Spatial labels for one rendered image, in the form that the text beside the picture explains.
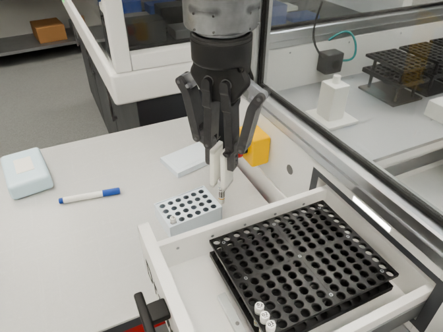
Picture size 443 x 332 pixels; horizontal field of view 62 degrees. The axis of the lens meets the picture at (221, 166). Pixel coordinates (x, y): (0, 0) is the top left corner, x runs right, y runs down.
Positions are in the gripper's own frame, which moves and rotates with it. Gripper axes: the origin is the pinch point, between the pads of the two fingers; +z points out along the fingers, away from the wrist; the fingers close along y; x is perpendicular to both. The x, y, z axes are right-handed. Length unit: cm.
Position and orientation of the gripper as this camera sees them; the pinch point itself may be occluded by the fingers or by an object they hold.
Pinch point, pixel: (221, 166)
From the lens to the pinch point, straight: 55.7
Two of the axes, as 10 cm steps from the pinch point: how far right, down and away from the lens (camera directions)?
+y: 8.9, 2.7, -3.7
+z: 0.0, 8.0, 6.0
